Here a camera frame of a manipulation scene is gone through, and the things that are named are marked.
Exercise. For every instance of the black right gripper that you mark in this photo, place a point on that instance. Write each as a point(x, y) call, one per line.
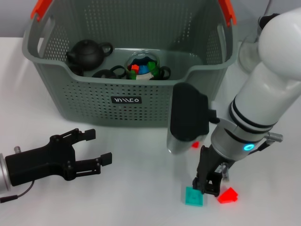
point(210, 164)

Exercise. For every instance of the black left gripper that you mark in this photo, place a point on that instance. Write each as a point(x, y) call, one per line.
point(40, 162)

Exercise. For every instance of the teal square building plate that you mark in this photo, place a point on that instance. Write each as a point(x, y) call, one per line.
point(192, 199)

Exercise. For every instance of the red sloped roof brick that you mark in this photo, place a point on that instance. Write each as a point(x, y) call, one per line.
point(227, 196)

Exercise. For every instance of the small red square brick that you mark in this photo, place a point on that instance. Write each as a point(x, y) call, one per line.
point(195, 144)

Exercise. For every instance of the green rectangular building brick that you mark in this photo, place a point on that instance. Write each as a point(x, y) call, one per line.
point(151, 65)
point(132, 75)

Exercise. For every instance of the white building plate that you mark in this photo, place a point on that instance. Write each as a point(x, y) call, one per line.
point(143, 77)

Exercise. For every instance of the small red studded brick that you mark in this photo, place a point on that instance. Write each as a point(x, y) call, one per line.
point(134, 67)

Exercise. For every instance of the blue square building brick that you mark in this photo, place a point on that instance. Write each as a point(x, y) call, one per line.
point(143, 69)

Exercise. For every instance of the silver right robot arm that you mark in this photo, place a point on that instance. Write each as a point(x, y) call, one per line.
point(270, 94)

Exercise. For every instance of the grey perforated storage basket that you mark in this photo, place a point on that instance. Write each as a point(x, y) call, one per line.
point(141, 113)

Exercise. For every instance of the black clay teapot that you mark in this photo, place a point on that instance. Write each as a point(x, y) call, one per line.
point(87, 55)

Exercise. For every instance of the silver left gripper connector post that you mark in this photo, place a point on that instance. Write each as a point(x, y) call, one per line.
point(17, 149)

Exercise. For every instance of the silver gripper connector post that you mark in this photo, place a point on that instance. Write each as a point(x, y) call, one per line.
point(275, 137)
point(17, 149)

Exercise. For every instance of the silver right gripper connector post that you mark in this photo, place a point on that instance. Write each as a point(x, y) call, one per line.
point(275, 137)

